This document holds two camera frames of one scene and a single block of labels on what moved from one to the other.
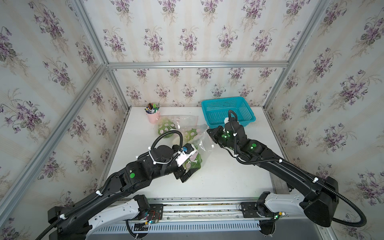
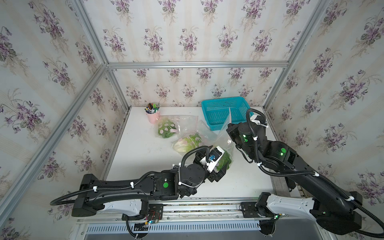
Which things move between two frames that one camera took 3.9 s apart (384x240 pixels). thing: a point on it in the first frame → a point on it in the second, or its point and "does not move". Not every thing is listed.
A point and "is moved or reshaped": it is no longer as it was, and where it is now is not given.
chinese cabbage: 194,162 is moved or reshaped
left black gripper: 179,173 → 214,176
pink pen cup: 154,118 does not move
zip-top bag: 197,134 is moved or reshaped
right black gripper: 218,130 → 233,132
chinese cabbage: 189,134 → 184,144
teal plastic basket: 217,110 does not move
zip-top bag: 205,149 is moved or reshaped
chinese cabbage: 166,126 does not move
